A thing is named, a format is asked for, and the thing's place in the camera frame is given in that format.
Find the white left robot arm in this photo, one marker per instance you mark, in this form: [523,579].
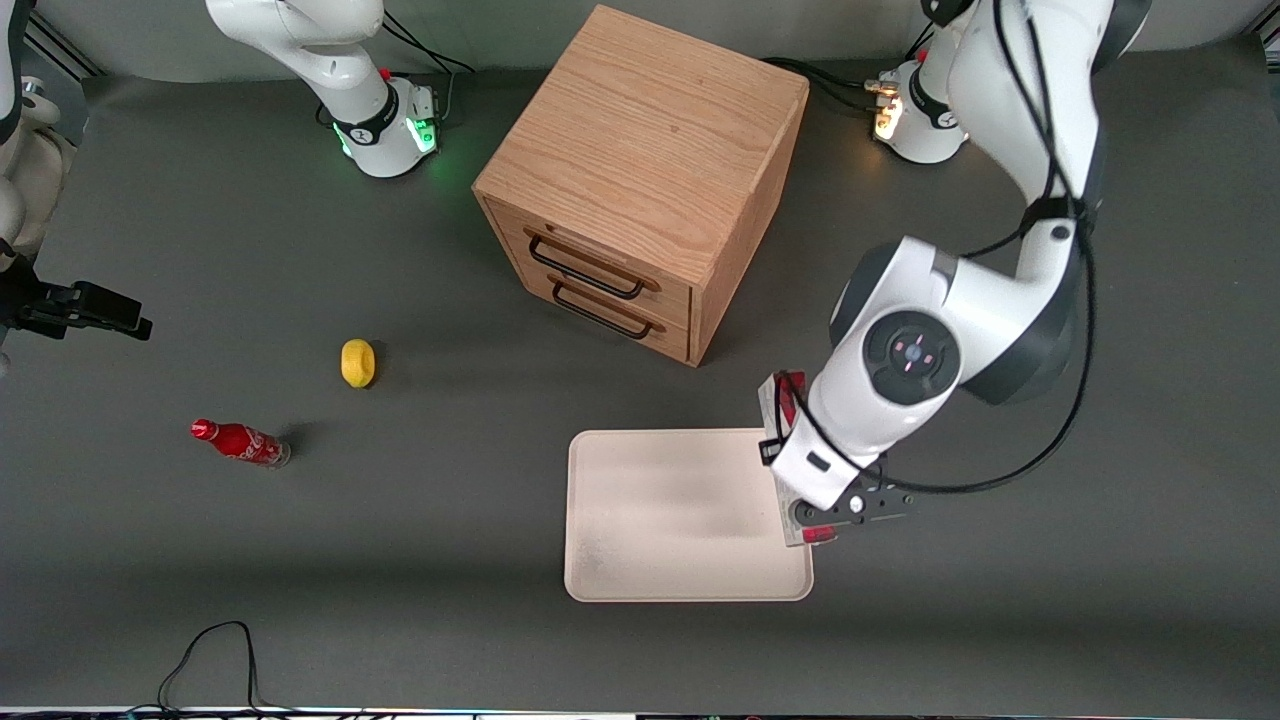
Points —
[990,300]

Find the cream plastic tray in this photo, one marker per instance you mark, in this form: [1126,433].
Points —
[670,520]

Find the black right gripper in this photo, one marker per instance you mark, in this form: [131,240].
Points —
[42,304]

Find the yellow lemon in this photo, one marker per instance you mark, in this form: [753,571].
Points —
[357,362]

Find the aluminium frame rail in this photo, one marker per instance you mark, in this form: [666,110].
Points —
[1268,38]
[60,50]

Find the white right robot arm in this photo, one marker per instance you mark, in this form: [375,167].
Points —
[350,80]

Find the wooden two-drawer cabinet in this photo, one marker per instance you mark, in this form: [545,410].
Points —
[640,130]

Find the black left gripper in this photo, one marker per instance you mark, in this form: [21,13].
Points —
[764,449]

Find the red cola bottle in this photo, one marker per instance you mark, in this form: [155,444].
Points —
[245,442]

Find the red cookie box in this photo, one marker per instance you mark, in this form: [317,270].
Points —
[785,400]

